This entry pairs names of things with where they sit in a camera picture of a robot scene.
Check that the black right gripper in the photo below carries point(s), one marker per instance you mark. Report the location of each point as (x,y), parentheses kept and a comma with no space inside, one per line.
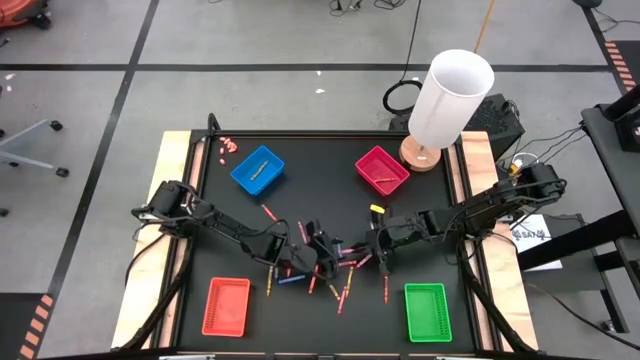
(397,235)

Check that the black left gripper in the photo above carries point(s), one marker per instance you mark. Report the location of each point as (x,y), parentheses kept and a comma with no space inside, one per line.
(300,257)

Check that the pink crayon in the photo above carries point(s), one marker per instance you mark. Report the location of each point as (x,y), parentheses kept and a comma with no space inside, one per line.
(350,249)
(341,300)
(364,261)
(302,233)

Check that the blue crayon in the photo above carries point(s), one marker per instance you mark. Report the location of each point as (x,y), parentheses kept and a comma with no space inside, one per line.
(292,279)

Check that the yellow-green crayon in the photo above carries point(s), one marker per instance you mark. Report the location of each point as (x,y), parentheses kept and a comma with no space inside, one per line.
(259,170)

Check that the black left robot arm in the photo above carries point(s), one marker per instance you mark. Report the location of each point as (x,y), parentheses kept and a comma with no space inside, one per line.
(225,230)

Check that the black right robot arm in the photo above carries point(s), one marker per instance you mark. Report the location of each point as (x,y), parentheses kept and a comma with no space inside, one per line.
(500,197)

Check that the yellow tape tag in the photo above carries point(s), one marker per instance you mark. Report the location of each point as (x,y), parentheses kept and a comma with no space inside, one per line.
(377,208)

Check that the yellow crayon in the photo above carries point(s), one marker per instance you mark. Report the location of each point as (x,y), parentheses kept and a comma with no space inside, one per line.
(349,281)
(269,281)
(333,291)

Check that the red plastic basket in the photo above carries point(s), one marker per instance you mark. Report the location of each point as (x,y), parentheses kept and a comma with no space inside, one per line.
(382,167)

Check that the green plastic basket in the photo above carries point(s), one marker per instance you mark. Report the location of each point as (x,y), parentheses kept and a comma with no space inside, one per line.
(427,312)

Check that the blue plastic basket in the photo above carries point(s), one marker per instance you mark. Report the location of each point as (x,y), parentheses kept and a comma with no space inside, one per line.
(245,175)

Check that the orange plastic basket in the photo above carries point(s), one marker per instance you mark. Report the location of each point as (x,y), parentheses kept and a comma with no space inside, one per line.
(226,306)

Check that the light wooden side board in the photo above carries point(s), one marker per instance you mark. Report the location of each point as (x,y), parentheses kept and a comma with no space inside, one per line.
(172,145)
(500,280)

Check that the white shade table lamp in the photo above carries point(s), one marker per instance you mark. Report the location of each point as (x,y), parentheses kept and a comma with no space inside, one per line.
(450,100)

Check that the white printed paper sheet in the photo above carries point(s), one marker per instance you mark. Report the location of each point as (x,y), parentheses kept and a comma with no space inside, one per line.
(542,250)

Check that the black perforated box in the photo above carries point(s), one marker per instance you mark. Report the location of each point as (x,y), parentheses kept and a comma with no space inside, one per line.
(500,122)

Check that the black side desk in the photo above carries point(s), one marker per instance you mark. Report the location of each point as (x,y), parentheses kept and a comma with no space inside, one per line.
(607,150)

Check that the blue office chair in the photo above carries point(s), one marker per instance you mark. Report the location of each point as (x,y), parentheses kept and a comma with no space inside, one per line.
(25,136)

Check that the orange office chair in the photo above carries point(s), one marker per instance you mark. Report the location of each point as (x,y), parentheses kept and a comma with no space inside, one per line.
(17,10)

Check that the black table frame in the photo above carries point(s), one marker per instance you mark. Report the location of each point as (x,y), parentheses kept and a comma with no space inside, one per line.
(325,133)

